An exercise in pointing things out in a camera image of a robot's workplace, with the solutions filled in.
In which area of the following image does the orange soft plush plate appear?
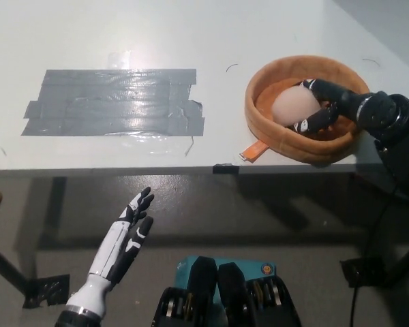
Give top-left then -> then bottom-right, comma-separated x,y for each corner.
239,55 -> 372,167

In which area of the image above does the black cable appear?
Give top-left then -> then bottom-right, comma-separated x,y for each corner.
350,176 -> 399,327

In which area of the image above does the grey duct tape patch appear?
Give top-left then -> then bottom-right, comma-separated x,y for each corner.
19,68 -> 207,138

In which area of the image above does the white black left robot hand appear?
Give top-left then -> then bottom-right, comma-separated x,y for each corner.
65,186 -> 155,313

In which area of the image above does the black teal robot torso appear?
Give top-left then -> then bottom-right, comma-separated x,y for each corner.
151,255 -> 301,327

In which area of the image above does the white plush dumpling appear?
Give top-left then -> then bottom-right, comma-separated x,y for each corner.
271,86 -> 324,127

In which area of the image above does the black table leg with foot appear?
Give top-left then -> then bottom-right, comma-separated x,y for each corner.
339,234 -> 409,289
0,238 -> 71,309

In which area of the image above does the black tape strip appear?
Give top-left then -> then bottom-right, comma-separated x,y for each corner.
212,163 -> 241,175

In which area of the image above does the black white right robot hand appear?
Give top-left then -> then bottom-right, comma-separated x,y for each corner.
287,78 -> 366,134

